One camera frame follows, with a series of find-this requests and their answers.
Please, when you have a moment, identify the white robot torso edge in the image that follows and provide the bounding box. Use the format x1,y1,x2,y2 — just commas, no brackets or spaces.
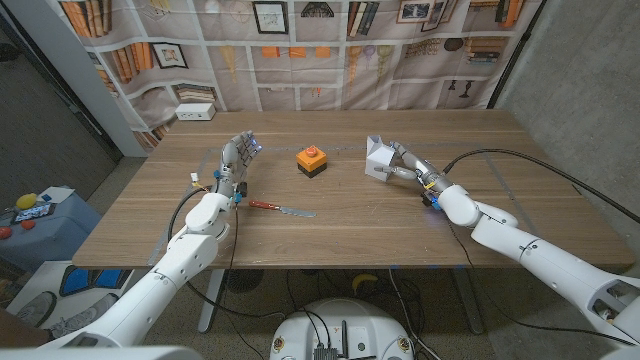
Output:
0,345,204,360

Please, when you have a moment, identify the knife with red-brown handle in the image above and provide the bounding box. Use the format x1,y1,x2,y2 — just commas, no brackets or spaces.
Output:
248,200,318,219

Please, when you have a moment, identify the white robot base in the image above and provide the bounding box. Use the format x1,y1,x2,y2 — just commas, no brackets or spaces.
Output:
269,298,415,360

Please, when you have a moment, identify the grey table leg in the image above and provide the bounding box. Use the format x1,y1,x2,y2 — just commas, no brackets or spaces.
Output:
452,268,485,335

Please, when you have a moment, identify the person's bare leg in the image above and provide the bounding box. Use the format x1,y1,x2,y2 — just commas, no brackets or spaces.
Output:
0,309,51,349

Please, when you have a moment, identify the white milk carton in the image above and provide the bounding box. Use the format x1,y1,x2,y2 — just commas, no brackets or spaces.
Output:
364,134,398,182

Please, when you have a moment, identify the grey sneaker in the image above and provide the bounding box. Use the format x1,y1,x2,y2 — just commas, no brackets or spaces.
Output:
49,293,119,339
14,291,59,329

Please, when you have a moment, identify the black round fan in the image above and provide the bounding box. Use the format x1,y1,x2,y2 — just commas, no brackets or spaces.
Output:
223,268,265,294

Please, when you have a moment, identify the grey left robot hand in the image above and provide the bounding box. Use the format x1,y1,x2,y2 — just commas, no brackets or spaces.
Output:
212,130,264,201

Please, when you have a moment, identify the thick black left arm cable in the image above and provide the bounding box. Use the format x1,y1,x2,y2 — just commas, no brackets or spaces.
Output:
167,185,211,241

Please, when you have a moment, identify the orange black button box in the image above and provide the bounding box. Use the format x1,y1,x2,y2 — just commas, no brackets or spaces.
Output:
295,145,329,180

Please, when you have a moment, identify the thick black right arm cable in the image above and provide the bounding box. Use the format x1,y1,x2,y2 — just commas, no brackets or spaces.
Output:
442,148,640,225

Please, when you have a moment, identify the blue-grey stool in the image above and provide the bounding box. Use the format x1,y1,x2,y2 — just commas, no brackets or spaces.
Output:
0,192,104,274

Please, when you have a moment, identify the yellow banana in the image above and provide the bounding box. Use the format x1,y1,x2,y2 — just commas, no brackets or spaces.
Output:
351,273,380,295

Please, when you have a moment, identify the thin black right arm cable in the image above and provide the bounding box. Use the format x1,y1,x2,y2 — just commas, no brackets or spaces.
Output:
446,218,637,347

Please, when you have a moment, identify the white power strip box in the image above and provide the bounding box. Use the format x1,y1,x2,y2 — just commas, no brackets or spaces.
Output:
174,102,217,122

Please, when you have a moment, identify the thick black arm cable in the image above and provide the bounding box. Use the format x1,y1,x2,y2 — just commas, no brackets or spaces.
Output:
167,185,211,241
442,148,640,225

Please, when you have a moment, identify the black backdrop stand pole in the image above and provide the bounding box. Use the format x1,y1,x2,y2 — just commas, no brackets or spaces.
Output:
487,0,549,110

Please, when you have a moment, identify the white floor mat blue print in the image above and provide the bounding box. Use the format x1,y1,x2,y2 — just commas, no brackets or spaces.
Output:
4,260,146,331

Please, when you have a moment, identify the white table leg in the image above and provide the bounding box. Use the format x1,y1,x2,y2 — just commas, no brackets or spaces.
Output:
197,268,226,334

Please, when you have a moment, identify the printed bookshelf backdrop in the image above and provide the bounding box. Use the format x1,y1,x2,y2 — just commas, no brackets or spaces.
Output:
47,0,544,154

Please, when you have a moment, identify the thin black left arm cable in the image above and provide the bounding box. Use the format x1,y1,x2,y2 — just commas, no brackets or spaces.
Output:
187,199,284,321

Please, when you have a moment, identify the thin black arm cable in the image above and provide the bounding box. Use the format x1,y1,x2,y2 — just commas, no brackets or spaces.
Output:
187,199,284,321
446,218,637,347

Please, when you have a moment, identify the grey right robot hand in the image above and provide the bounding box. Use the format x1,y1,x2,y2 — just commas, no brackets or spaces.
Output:
373,141,454,194

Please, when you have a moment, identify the white paper sheet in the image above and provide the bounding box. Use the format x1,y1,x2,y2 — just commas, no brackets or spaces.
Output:
38,186,76,205

